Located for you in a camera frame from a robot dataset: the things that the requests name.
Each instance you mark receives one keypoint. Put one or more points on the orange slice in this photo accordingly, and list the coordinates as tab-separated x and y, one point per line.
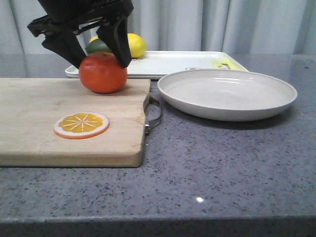
81	125

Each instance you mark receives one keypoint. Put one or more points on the grey curtain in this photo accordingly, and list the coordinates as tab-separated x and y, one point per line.
230	26

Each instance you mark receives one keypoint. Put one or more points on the metal cutting board handle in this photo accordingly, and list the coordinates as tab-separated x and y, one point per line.
153	113

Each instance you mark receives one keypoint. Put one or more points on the orange fruit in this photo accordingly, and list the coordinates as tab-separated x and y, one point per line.
101	72

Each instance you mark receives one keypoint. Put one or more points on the green lime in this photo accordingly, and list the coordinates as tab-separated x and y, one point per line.
97	45

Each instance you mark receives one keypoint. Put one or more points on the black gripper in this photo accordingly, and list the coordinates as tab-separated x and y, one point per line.
69	18

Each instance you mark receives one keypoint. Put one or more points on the white rectangular tray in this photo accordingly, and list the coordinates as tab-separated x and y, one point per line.
156	64

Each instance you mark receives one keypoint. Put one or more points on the white round plate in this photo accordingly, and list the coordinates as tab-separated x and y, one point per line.
227	95

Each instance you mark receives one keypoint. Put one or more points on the yellow lemon behind lime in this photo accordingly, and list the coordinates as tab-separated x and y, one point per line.
93	38

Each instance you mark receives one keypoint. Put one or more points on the wooden cutting board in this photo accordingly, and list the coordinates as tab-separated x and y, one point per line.
29	109

